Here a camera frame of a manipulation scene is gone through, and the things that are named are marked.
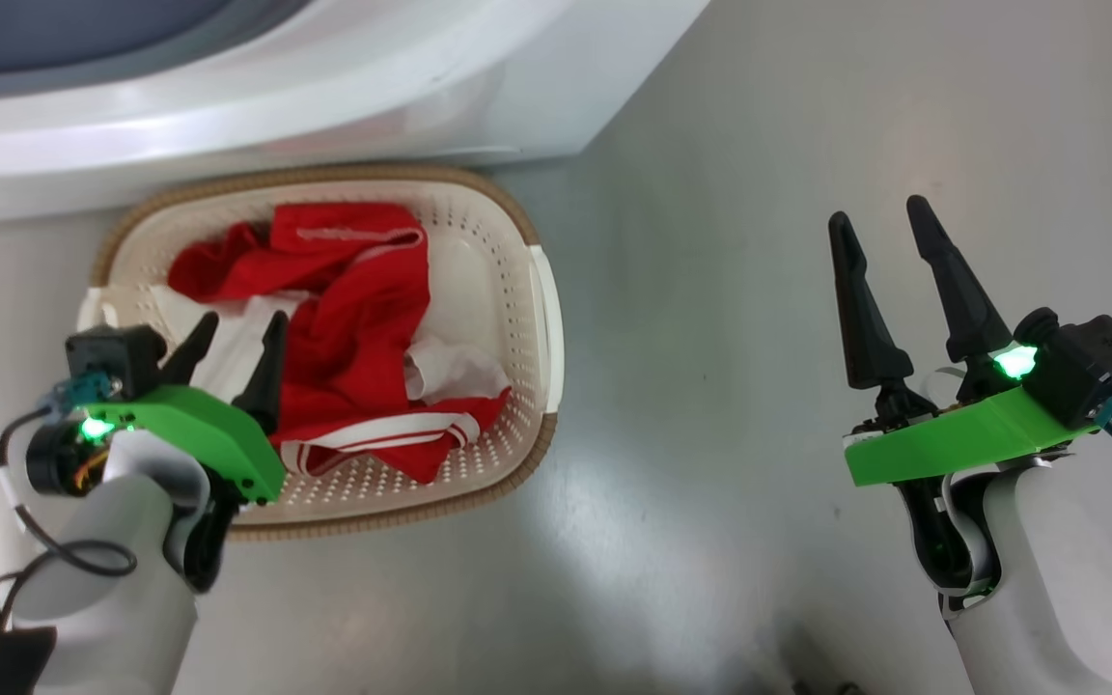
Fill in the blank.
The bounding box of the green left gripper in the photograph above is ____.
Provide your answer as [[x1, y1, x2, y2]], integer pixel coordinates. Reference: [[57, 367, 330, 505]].
[[23, 310, 291, 507]]

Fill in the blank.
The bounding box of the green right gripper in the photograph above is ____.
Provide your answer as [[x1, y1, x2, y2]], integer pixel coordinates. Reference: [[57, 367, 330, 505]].
[[828, 195, 1099, 489]]

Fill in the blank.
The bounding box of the red garment with white stripes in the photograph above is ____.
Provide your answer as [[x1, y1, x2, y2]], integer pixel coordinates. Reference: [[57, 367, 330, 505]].
[[167, 201, 512, 486]]

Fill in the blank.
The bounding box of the cream perforated laundry basket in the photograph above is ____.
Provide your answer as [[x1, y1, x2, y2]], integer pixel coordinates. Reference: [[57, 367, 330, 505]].
[[76, 162, 567, 542]]

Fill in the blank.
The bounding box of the white front-loading washing machine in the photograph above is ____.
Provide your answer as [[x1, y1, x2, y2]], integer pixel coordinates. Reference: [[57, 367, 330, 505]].
[[0, 0, 711, 230]]

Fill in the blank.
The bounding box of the black left camera cable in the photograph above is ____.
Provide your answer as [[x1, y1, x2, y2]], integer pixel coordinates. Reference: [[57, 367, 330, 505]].
[[0, 375, 139, 628]]

